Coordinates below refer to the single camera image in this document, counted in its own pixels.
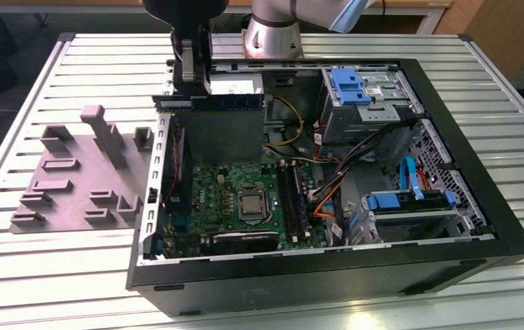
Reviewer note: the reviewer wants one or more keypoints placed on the grey Dell power supply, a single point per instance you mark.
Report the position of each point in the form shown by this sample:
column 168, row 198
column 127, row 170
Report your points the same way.
column 224, row 137

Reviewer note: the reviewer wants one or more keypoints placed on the black RAM slot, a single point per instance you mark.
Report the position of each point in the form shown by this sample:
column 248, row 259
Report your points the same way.
column 288, row 199

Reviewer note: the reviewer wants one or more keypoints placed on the grey metal drive cage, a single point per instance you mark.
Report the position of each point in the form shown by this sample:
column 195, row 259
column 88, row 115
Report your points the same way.
column 380, row 113

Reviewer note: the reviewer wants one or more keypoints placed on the grey plastic parts rack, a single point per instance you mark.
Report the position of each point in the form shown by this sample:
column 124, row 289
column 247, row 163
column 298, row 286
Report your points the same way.
column 83, row 178

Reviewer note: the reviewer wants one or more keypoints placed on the wooden cabinet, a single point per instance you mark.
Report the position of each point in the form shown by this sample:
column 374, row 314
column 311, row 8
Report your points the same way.
column 510, row 34

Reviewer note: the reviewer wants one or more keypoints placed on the blue disk carrier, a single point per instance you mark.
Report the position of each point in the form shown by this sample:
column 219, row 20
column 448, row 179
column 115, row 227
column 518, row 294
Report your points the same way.
column 346, row 86

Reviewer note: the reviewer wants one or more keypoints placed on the white-framed wooden desk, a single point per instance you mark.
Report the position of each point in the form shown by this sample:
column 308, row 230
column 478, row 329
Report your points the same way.
column 436, row 20

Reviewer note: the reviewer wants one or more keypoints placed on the black open PC case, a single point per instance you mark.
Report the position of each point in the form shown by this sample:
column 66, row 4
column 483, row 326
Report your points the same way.
column 290, row 285

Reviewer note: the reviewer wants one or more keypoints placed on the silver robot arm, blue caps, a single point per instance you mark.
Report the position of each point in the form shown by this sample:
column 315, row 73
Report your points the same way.
column 271, row 31

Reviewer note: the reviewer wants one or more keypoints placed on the silver CPU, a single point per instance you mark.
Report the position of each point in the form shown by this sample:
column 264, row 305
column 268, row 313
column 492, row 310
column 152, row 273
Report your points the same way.
column 252, row 203

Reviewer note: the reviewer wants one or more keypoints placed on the hard disk in blue carrier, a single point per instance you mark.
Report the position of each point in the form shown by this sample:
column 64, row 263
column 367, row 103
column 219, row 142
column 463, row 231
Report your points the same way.
column 383, row 201

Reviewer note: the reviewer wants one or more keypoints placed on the green motherboard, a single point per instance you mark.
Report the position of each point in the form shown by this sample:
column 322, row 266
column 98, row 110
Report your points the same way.
column 211, row 178

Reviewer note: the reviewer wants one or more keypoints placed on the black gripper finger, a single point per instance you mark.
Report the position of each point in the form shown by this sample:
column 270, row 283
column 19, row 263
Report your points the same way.
column 188, row 62

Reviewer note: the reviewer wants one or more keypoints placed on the CPU socket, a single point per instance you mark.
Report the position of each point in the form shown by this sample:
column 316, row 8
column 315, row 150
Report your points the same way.
column 254, row 190

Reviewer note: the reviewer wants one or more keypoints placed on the black RAM stick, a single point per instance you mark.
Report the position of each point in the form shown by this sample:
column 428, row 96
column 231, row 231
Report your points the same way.
column 300, row 199
column 230, row 102

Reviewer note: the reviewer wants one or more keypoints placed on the blue port connector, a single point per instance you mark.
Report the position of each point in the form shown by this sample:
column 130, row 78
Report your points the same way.
column 156, row 245

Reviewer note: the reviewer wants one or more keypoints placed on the black graphics card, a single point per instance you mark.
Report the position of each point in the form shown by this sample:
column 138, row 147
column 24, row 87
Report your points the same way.
column 243, row 240

